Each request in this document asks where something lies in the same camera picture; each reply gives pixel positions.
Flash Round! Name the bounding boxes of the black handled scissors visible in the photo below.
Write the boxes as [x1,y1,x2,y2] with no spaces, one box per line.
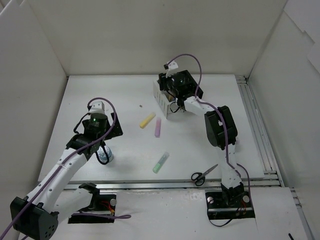
[190,164,218,187]

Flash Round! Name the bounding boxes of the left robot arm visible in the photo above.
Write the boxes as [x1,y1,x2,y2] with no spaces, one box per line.
[9,112,123,240]

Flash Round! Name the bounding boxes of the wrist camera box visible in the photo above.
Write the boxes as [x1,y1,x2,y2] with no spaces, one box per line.
[163,60,179,78]
[87,100,105,114]

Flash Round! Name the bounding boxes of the purple cable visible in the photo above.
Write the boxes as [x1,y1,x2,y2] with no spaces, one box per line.
[0,96,132,240]
[166,53,251,201]

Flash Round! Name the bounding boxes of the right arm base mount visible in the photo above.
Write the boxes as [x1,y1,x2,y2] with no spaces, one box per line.
[205,191,256,228]

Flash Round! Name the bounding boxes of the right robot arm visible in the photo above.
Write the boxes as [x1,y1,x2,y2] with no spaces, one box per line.
[156,70,245,206]

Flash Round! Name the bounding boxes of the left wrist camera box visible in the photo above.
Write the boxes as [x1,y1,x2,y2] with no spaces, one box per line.
[87,100,105,114]

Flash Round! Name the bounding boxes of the blue lidded round tub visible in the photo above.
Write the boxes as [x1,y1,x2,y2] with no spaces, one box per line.
[97,145,114,165]

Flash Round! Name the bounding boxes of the aluminium frame rail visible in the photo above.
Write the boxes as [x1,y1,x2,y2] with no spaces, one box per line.
[37,177,283,193]
[234,74,316,240]

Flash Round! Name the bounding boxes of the pink chunky highlighter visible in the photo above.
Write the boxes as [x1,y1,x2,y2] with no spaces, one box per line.
[154,117,162,138]

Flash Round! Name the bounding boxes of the aluminium frame rail front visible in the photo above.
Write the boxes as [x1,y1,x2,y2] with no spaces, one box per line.
[37,177,283,193]

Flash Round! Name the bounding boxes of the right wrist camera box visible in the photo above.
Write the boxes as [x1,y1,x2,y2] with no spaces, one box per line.
[163,60,179,78]

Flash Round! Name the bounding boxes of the white slotted container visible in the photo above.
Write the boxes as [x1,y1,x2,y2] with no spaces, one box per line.
[152,80,185,120]

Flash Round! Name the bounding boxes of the aluminium frame rail right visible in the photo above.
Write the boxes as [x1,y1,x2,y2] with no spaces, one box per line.
[234,74,316,240]

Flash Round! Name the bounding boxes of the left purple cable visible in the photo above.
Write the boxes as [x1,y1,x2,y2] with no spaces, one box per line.
[0,96,132,240]

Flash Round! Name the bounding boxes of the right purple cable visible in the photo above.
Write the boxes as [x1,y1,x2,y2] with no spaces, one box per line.
[166,53,251,201]

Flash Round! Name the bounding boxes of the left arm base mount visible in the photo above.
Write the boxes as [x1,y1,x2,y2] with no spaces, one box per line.
[67,194,117,224]

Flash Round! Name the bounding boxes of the black slotted container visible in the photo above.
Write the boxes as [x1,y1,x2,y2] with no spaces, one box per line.
[170,70,203,101]

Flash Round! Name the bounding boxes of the green capped highlighter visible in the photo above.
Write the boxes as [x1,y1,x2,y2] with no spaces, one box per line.
[152,152,170,174]

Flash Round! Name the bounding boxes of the yellow chunky highlighter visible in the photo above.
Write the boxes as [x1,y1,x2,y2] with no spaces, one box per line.
[139,112,156,129]

